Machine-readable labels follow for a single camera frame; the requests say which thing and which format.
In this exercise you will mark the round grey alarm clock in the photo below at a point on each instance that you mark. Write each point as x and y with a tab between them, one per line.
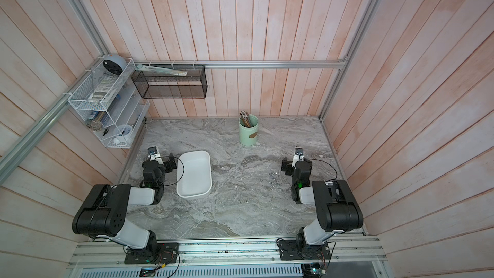
114	64

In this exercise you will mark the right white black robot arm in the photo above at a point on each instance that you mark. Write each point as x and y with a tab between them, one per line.
337	210

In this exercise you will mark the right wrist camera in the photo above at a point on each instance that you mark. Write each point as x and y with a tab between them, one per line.
298	153

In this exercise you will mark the aluminium front frame rails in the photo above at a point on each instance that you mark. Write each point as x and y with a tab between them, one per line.
347	255

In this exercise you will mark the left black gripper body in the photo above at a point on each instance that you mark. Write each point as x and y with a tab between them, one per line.
168	167

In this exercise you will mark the flat packaged item on basket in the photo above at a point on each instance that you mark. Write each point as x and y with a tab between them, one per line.
164	71

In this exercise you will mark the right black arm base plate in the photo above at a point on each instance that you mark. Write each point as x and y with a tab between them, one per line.
305	250

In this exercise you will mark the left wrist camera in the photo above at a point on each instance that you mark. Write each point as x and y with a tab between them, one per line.
154	154

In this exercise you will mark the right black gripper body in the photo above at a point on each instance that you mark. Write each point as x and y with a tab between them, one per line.
289	165

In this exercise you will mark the horizontal aluminium wall rail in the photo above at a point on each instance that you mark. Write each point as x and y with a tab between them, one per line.
252	64

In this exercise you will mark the white tape roll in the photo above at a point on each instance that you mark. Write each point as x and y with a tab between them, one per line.
124	133

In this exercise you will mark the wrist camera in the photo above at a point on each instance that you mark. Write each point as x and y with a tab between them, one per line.
298	153
154	154

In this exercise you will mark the pens in green cup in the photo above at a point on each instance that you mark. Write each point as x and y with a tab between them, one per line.
245	119

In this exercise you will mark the white rectangular storage box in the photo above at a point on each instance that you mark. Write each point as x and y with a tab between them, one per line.
194	175

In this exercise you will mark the white wire wall shelf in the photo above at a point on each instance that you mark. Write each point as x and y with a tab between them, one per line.
105	101

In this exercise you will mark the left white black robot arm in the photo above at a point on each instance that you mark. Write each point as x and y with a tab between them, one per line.
103	212

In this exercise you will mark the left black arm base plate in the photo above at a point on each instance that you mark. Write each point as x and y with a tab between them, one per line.
162	253

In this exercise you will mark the black wire mesh basket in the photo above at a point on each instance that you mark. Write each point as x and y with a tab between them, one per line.
158	86

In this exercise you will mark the pile of metal screws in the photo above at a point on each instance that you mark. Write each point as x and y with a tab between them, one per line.
275	178

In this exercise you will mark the green pen holder cup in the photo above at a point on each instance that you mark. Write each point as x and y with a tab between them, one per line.
248	135

